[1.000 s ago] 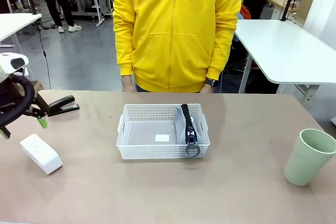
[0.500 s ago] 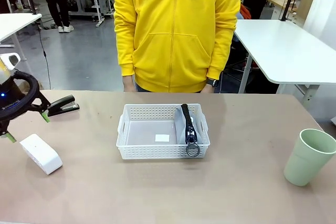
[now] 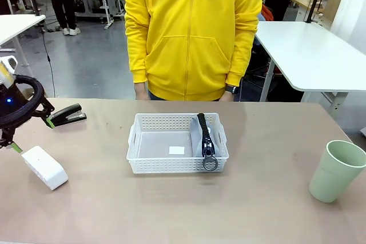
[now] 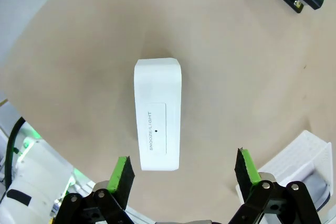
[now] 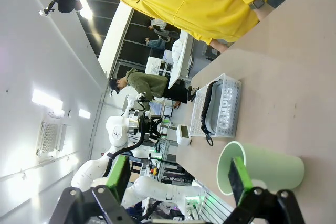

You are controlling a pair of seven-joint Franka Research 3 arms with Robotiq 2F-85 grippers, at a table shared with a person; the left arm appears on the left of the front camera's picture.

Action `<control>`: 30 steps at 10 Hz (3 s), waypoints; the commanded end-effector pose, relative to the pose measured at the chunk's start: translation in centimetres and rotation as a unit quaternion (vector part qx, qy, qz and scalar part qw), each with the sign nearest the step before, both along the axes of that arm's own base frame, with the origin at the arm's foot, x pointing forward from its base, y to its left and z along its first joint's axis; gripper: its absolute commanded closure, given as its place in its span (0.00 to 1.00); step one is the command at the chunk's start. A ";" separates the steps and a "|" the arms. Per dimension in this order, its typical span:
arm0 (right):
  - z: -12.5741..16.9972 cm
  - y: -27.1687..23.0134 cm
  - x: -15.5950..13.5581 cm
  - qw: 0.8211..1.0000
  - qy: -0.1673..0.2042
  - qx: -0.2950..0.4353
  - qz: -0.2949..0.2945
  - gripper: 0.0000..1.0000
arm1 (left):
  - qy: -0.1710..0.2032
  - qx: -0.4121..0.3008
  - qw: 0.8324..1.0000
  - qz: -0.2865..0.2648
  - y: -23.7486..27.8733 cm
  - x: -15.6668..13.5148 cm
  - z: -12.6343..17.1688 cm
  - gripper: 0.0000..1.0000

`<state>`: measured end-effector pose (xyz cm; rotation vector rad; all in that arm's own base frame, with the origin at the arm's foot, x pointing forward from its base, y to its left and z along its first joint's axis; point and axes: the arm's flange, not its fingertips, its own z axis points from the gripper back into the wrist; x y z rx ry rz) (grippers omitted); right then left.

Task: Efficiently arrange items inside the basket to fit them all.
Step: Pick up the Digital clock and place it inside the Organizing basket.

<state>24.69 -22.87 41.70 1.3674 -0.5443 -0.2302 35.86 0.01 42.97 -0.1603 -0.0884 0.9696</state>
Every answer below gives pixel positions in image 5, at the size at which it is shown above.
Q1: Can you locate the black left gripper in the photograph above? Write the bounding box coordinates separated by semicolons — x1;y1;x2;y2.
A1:
138;116;167;141

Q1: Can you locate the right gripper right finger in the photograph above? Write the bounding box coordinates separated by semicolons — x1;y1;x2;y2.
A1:
223;156;307;224

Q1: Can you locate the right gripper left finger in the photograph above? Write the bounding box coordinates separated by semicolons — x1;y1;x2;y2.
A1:
49;155;137;224

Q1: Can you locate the small white box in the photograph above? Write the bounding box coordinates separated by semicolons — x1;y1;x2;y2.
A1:
176;124;192;145

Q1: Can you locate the white perforated plastic basket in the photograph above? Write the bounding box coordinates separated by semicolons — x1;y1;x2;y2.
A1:
188;73;242;138

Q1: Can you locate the person's right hand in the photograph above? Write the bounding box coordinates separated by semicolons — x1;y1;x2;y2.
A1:
209;39;229;54

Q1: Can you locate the person's left hand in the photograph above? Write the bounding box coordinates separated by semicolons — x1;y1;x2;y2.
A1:
256;5;276;22

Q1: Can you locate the pale green plastic cup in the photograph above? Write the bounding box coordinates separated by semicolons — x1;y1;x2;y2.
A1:
216;141;305;196

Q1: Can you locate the person in olive jacket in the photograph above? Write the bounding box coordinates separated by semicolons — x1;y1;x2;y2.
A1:
109;68;190;104

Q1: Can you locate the grey pencil case black zipper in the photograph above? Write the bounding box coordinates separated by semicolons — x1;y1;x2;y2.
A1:
201;79;238;146

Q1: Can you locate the white tilted table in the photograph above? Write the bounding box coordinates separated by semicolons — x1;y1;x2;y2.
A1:
167;30;195;90

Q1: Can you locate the ceiling air conditioner unit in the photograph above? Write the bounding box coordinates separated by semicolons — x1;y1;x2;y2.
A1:
35;119;71;158

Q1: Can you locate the person in denim jacket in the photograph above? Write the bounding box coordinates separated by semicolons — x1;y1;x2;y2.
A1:
145;37;170;50

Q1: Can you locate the person in white shirt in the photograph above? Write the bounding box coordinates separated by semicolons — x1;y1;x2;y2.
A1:
149;18;179;38

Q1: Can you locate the grey smartwatch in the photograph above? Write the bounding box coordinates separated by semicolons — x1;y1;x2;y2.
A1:
248;0;266;10

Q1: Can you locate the black corrugated cable hose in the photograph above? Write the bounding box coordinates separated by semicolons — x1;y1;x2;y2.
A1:
101;115;148;179

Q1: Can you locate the black head-mounted camera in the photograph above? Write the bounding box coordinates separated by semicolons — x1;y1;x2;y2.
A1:
39;0;58;16

